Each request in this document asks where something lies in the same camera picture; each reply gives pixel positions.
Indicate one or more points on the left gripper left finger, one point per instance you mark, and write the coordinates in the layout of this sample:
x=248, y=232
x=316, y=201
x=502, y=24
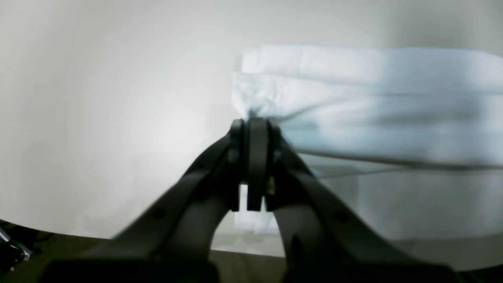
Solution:
x=175, y=233

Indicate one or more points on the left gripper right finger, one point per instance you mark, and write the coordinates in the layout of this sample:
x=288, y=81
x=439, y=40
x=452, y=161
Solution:
x=320, y=234

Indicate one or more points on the white T-shirt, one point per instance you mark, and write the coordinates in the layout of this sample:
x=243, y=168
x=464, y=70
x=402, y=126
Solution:
x=431, y=106

